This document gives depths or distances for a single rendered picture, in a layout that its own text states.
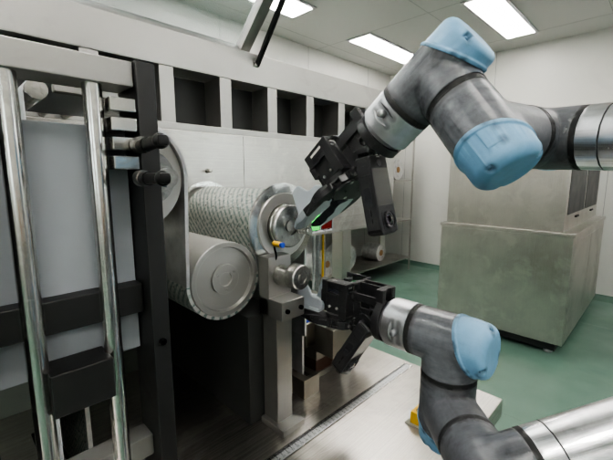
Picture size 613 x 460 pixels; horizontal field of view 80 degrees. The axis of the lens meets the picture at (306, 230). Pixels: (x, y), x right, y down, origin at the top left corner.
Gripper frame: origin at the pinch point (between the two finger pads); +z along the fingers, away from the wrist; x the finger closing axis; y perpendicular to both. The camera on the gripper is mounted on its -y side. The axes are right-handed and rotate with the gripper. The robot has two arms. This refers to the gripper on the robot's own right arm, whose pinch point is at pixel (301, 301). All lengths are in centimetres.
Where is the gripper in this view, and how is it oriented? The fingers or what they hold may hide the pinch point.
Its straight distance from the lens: 73.2
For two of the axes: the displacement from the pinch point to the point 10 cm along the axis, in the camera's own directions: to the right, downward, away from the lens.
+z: -7.1, -1.1, 7.0
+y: 0.0, -9.9, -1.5
